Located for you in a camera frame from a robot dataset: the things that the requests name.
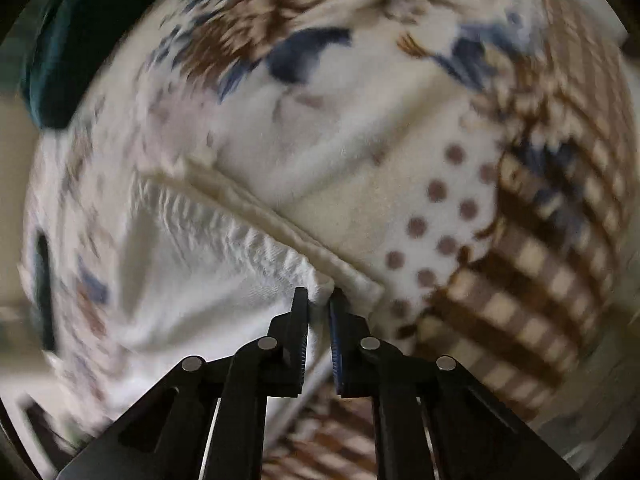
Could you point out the floral checked blanket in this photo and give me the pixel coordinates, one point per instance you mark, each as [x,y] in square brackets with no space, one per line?
[350,135]

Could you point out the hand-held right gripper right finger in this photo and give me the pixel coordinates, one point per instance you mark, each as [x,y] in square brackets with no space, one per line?
[336,350]

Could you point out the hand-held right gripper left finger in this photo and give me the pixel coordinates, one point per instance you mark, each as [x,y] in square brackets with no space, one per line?
[302,340]

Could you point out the white pants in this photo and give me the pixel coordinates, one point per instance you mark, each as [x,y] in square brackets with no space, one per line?
[200,285]

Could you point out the dark teal quilt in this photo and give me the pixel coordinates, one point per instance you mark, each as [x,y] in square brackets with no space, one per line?
[65,50]

